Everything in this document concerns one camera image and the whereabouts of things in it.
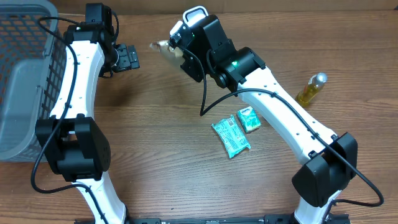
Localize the grey plastic shopping basket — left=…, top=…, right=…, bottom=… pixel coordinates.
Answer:
left=1, top=0, right=67, bottom=162

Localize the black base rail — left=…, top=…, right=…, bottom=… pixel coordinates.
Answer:
left=74, top=214, right=351, bottom=224

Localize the small teal tissue pack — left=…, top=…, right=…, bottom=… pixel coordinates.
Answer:
left=237, top=106, right=261, bottom=133

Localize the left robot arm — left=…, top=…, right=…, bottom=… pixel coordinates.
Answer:
left=35, top=3, right=140, bottom=223

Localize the yellow drink bottle silver cap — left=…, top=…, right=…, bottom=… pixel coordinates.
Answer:
left=295, top=72, right=328, bottom=108

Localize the white barcode scanner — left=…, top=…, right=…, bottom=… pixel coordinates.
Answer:
left=182, top=6, right=209, bottom=27

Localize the brown nut pouch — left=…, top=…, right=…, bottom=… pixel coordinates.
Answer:
left=150, top=40, right=185, bottom=69

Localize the mint green snack packet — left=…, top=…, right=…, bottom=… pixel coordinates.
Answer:
left=211, top=115, right=251, bottom=159

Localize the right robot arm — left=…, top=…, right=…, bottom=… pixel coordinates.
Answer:
left=167, top=6, right=358, bottom=223

